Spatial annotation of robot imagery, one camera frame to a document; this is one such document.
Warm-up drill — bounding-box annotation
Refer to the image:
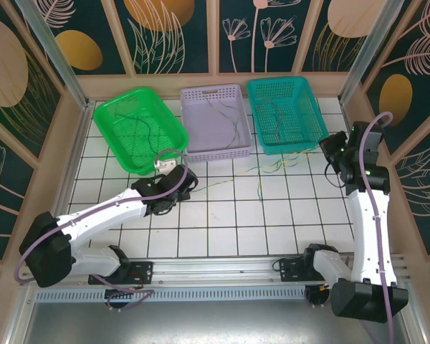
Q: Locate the lilac plastic basket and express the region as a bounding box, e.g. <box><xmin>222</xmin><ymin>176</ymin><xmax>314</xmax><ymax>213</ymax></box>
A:
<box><xmin>180</xmin><ymin>83</ymin><xmax>254</xmax><ymax>163</ymax></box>

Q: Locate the light green thin cable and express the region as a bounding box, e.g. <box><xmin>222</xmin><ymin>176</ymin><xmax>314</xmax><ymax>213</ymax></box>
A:
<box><xmin>256</xmin><ymin>150</ymin><xmax>312</xmax><ymax>204</ymax></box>

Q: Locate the dark green thin cable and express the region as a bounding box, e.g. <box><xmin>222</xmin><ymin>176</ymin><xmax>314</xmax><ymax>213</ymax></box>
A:
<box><xmin>114</xmin><ymin>113</ymin><xmax>158</xmax><ymax>161</ymax></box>

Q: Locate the teal plastic basket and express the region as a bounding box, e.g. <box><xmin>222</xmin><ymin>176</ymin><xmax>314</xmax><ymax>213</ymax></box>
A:
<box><xmin>245</xmin><ymin>75</ymin><xmax>330</xmax><ymax>157</ymax></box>

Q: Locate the green plastic basket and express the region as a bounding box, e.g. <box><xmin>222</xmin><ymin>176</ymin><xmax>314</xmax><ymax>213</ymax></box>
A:
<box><xmin>92</xmin><ymin>87</ymin><xmax>191</xmax><ymax>176</ymax></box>

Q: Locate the small black controller board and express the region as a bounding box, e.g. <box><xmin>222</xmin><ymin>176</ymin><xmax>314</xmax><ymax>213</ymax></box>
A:
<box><xmin>105</xmin><ymin>287</ymin><xmax>136</xmax><ymax>300</ymax></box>

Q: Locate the grey metal plate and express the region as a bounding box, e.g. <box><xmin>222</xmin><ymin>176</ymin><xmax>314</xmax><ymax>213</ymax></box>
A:
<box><xmin>21</xmin><ymin>302</ymin><xmax>422</xmax><ymax>344</ymax></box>

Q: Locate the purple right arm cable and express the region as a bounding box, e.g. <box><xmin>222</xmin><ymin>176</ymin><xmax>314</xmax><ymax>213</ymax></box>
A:
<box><xmin>303</xmin><ymin>111</ymin><xmax>395</xmax><ymax>344</ymax></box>

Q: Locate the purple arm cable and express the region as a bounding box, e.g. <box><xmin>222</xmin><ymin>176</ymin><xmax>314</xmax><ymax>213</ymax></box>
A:
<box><xmin>303</xmin><ymin>111</ymin><xmax>395</xmax><ymax>344</ymax></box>
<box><xmin>14</xmin><ymin>148</ymin><xmax>188</xmax><ymax>312</ymax></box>

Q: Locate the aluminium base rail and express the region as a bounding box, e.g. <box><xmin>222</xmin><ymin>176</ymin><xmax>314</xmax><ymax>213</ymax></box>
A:
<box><xmin>19</xmin><ymin>253</ymin><xmax>412</xmax><ymax>287</ymax></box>

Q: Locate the aluminium frame post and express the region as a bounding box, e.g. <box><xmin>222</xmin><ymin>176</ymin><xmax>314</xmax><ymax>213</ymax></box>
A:
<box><xmin>14</xmin><ymin>0</ymin><xmax>96</xmax><ymax>110</ymax></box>
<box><xmin>338</xmin><ymin>0</ymin><xmax>406</xmax><ymax>107</ymax></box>

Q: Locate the aluminium side rail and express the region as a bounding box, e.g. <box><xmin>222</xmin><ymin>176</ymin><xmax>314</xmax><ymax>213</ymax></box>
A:
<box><xmin>39</xmin><ymin>102</ymin><xmax>96</xmax><ymax>261</ymax></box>

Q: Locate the grey slotted cable duct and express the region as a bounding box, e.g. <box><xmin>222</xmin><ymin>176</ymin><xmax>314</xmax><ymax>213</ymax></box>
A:
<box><xmin>34</xmin><ymin>289</ymin><xmax>309</xmax><ymax>303</ymax></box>

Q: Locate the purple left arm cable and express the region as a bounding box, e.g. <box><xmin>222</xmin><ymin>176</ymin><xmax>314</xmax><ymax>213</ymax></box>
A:
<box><xmin>14</xmin><ymin>148</ymin><xmax>188</xmax><ymax>312</ymax></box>

